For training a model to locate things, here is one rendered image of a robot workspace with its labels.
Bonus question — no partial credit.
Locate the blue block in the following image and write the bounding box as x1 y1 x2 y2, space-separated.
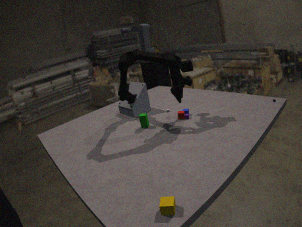
182 108 189 114

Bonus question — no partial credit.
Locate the green block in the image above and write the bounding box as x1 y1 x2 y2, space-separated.
140 120 149 129
139 113 148 123

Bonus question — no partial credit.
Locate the yellow cube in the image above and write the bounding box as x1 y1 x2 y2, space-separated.
159 196 176 216

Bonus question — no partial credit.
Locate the red block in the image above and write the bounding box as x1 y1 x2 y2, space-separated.
178 111 185 120

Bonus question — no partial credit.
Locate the small purple block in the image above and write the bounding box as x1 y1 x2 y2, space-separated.
184 113 190 120

